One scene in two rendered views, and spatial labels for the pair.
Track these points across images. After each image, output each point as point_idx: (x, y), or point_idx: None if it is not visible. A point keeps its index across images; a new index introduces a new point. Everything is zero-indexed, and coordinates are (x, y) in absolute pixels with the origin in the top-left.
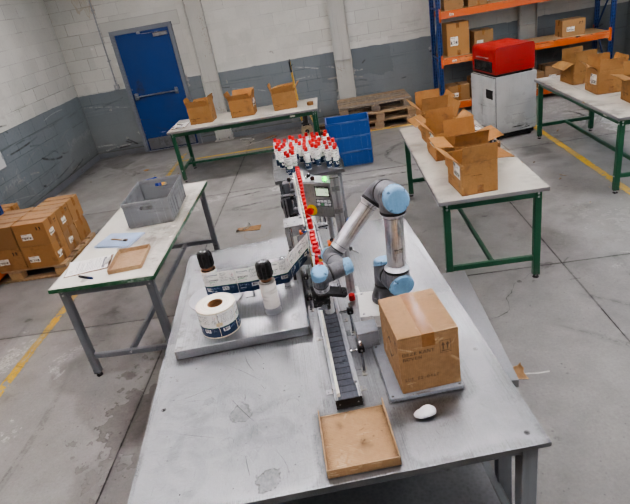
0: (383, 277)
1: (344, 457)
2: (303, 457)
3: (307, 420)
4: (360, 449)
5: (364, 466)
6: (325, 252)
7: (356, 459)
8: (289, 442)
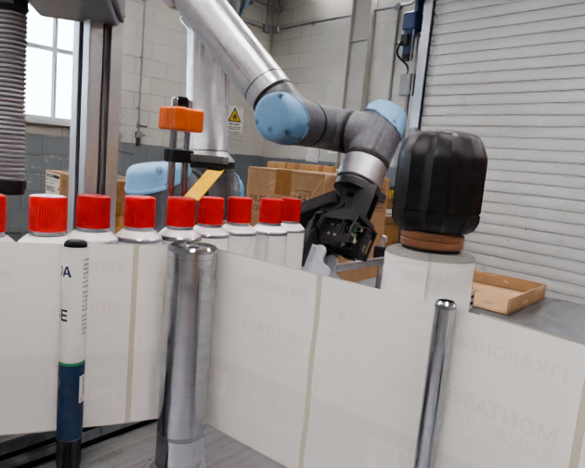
0: (215, 188)
1: (509, 294)
2: (564, 311)
3: (528, 320)
4: (484, 290)
5: (498, 278)
6: (302, 99)
7: (497, 290)
8: (576, 322)
